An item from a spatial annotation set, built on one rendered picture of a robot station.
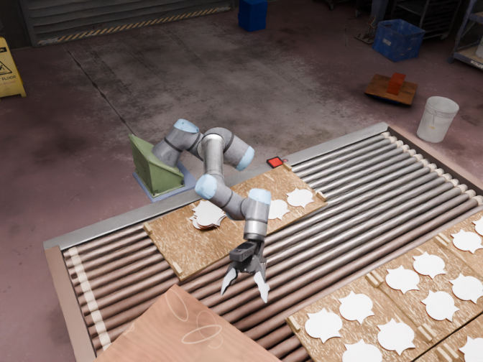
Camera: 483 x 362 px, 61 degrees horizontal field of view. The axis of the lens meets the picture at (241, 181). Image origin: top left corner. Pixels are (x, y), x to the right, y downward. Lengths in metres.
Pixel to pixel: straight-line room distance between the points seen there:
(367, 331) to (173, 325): 0.71
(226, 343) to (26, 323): 1.71
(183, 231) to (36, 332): 1.32
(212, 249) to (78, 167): 2.26
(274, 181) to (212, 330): 0.93
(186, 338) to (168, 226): 0.61
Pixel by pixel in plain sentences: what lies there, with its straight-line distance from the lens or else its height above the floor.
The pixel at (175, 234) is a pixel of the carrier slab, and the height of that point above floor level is 0.94.
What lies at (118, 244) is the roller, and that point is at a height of 0.92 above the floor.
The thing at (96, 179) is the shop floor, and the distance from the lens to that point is 3.67.
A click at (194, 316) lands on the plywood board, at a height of 1.04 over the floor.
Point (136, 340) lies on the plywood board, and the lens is 1.47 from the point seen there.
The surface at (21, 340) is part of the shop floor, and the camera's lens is 2.86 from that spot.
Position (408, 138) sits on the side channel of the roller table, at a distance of 2.64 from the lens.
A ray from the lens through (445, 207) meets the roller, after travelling 2.29.
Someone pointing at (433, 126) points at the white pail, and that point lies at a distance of 4.39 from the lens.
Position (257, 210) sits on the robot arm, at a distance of 1.31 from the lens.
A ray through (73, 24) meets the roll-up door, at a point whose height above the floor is 0.20.
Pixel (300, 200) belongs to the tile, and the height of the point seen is 0.94.
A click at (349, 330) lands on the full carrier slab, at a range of 1.65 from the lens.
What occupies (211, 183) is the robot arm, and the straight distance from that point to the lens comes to 1.33.
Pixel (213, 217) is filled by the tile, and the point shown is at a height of 0.99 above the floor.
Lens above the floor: 2.33
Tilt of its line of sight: 41 degrees down
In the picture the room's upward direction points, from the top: 3 degrees clockwise
